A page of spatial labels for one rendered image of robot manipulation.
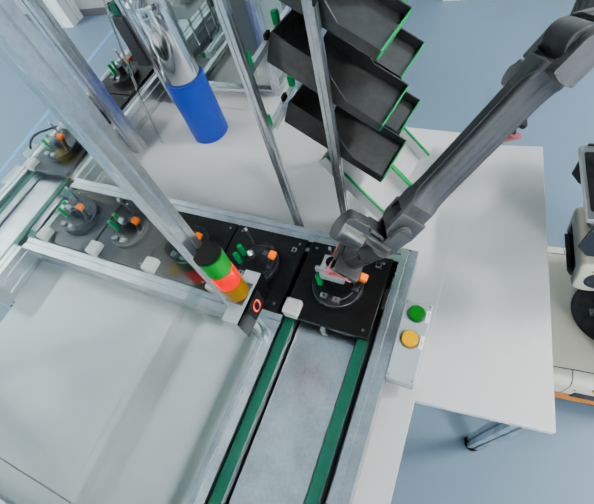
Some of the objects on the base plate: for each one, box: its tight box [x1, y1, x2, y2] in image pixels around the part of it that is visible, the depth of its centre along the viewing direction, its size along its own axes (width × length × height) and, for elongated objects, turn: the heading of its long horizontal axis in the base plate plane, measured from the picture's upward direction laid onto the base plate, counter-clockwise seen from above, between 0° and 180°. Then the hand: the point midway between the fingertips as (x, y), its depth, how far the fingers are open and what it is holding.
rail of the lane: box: [326, 248, 419, 504], centre depth 94 cm, size 6×89×11 cm, turn 165°
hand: (332, 265), depth 96 cm, fingers closed on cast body, 4 cm apart
